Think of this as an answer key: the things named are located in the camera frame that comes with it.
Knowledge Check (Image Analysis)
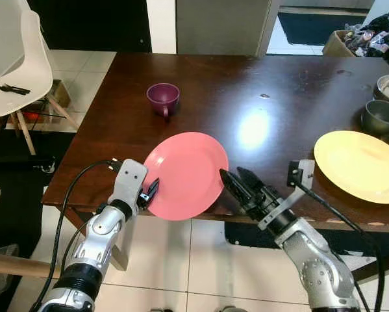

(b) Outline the wooden crate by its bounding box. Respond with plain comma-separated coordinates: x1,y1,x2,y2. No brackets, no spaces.
6,79,72,128

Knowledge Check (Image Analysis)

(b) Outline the white plastic chair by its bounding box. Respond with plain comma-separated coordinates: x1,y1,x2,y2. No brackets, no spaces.
0,0,78,157

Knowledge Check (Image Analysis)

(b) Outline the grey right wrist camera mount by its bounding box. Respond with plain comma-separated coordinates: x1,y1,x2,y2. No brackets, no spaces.
258,159,316,231

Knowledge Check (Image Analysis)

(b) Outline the grey mug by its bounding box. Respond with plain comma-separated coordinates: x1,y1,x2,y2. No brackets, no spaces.
361,99,389,139

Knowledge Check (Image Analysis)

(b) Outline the yellow plate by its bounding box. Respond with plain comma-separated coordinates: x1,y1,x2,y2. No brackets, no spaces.
313,130,389,205

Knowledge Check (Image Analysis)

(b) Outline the purple cup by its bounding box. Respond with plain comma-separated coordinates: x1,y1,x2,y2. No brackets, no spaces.
146,83,181,122

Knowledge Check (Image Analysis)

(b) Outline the black cutlery piece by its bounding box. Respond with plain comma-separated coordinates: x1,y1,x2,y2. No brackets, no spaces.
0,83,32,97

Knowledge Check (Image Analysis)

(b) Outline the cardboard rubbish box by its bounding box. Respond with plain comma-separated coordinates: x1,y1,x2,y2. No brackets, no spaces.
322,29,389,64

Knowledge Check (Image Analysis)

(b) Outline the dark floor mat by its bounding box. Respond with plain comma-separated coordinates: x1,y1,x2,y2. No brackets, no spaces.
277,11,370,47

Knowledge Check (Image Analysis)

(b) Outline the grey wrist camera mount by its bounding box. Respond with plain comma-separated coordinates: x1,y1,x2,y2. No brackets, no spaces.
110,159,148,213
258,159,316,231

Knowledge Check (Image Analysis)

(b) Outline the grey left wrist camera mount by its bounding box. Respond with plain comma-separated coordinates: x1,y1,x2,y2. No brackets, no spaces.
110,159,148,213

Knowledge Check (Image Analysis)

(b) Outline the pink plate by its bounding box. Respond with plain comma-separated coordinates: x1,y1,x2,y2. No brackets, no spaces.
142,132,229,222

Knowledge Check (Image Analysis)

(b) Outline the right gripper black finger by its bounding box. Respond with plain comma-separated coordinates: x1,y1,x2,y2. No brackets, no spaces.
237,168,268,194
220,170,250,205

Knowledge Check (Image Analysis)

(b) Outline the dark wooden table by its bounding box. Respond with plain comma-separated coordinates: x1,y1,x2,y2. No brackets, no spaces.
42,52,389,287

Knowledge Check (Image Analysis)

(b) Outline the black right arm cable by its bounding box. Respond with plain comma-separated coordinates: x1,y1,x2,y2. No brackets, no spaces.
292,182,386,312

